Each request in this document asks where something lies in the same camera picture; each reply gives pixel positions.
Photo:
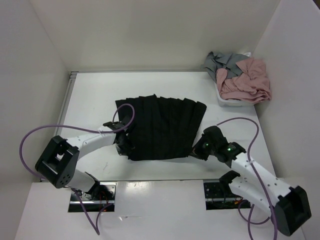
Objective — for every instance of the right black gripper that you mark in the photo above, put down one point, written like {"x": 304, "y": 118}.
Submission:
{"x": 197, "y": 152}

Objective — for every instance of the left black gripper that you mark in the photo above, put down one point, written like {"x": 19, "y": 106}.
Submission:
{"x": 125, "y": 150}

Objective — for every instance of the black pleated skirt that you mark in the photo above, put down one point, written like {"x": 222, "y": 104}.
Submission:
{"x": 162, "y": 129}

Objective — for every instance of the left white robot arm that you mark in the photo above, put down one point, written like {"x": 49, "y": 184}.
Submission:
{"x": 59, "y": 159}

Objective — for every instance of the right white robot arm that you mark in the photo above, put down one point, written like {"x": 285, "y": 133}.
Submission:
{"x": 288, "y": 206}

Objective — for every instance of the white laundry basket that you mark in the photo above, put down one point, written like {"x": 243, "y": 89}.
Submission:
{"x": 232, "y": 102}

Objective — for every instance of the pink skirt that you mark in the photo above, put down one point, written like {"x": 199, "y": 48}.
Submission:
{"x": 251, "y": 86}

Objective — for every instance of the grey skirt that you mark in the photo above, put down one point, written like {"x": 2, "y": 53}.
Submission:
{"x": 217, "y": 60}

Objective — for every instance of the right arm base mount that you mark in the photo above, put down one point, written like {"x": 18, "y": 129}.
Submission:
{"x": 219, "y": 198}

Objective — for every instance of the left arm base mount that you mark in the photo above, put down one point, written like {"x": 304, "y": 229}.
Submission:
{"x": 102, "y": 199}

